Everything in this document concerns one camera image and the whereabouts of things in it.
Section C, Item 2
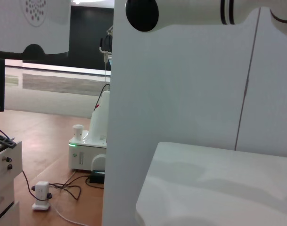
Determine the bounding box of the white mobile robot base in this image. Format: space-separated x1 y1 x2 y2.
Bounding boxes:
68 90 111 172

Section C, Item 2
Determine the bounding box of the white hook stand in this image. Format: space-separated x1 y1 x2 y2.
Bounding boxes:
98 25 115 71

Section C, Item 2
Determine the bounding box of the black charger box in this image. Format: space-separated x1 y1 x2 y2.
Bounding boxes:
90 170 105 184

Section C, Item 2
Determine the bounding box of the white power socket cube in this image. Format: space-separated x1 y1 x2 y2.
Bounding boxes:
32 181 52 211

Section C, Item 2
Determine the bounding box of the white dotted round panel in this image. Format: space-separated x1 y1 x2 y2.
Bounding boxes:
0 0 71 55

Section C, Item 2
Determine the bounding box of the white drawer cabinet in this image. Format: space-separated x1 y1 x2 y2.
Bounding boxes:
0 135 23 226

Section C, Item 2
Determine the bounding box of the black floor power cable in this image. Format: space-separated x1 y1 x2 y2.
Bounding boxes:
48 174 105 201

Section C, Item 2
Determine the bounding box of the white floor cable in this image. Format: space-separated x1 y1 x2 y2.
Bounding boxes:
54 169 103 225

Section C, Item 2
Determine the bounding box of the thin black cabinet cable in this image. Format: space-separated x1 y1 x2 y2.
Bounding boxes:
0 122 33 192

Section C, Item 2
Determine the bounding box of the black plastic frame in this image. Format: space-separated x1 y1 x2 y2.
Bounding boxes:
0 130 17 149

